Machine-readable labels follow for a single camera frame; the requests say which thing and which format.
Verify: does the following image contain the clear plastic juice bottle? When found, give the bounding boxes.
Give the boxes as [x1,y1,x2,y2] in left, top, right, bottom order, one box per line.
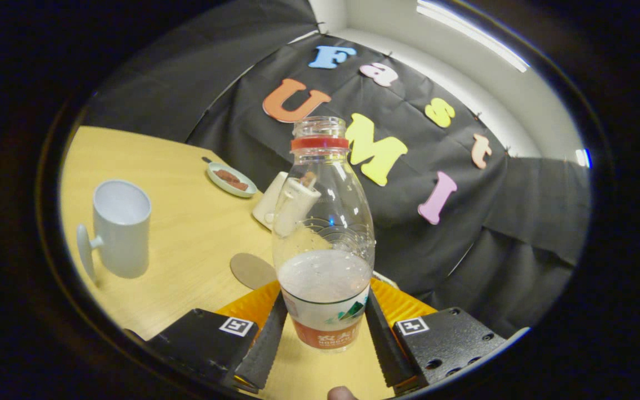
[272,116,376,352]

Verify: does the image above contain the brown food pieces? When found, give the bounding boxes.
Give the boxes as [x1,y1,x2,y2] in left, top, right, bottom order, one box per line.
[214,169,249,191]

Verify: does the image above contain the wooden table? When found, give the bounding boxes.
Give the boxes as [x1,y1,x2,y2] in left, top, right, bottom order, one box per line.
[59,126,396,400]

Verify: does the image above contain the small pale green plate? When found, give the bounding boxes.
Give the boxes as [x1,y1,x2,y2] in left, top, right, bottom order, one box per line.
[207,161,258,198]

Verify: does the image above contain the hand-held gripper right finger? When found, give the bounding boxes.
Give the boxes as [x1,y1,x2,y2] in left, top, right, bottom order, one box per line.
[364,278,531,397]

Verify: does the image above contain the round brown coaster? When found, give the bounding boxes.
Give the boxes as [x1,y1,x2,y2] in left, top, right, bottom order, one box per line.
[229,253,278,290]

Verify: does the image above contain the long ceiling light panel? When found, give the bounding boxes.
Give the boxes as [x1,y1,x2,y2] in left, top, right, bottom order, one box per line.
[416,0,531,73]

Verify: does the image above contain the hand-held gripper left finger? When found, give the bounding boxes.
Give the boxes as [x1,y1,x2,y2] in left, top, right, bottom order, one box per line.
[123,279,289,394]

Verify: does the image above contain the white toaster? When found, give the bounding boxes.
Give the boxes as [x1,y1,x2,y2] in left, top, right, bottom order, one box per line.
[252,171,289,231]

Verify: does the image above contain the white cup with handle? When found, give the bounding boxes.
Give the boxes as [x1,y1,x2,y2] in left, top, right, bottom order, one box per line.
[77,179,152,284]

